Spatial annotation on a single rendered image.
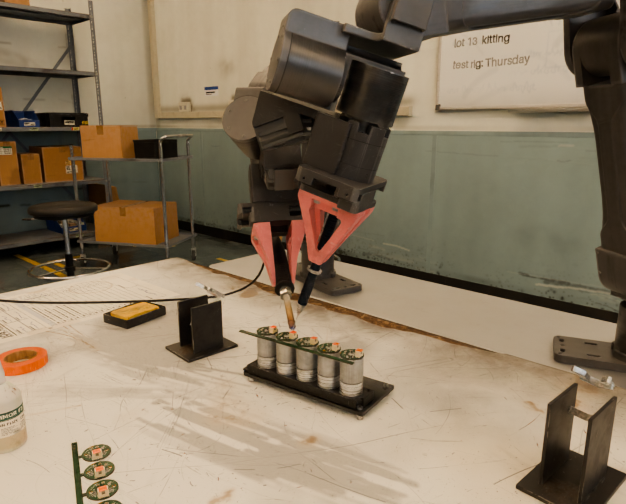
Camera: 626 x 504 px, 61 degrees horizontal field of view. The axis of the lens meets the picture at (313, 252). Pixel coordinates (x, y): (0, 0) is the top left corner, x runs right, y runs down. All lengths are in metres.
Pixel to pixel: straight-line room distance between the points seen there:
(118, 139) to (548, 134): 2.77
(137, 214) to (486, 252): 2.39
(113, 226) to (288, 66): 3.70
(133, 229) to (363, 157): 3.59
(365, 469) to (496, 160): 2.87
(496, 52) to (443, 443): 2.88
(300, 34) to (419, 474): 0.39
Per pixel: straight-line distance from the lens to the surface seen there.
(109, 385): 0.67
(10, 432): 0.58
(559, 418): 0.50
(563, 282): 3.23
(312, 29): 0.50
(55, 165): 4.89
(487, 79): 3.29
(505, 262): 3.32
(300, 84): 0.49
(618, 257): 0.71
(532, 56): 3.20
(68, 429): 0.60
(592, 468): 0.50
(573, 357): 0.75
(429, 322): 0.83
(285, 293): 0.64
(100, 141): 4.10
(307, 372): 0.59
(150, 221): 3.96
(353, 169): 0.51
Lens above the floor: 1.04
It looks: 14 degrees down
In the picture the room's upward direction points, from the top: straight up
